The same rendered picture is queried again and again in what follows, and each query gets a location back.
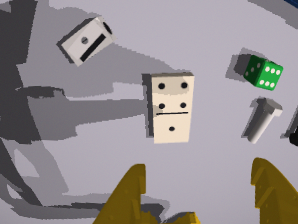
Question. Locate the grey hex bolt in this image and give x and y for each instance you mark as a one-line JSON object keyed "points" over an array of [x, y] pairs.
{"points": [[271, 109]]}

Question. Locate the green die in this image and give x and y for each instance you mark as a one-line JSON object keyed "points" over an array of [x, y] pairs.
{"points": [[262, 73]]}

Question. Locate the cream domino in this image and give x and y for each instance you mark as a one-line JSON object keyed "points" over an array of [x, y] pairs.
{"points": [[172, 95]]}

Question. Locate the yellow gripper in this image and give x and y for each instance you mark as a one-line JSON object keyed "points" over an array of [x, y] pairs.
{"points": [[275, 196]]}

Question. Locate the black hex-head bolt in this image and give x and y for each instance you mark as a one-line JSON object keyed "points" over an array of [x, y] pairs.
{"points": [[294, 137]]}

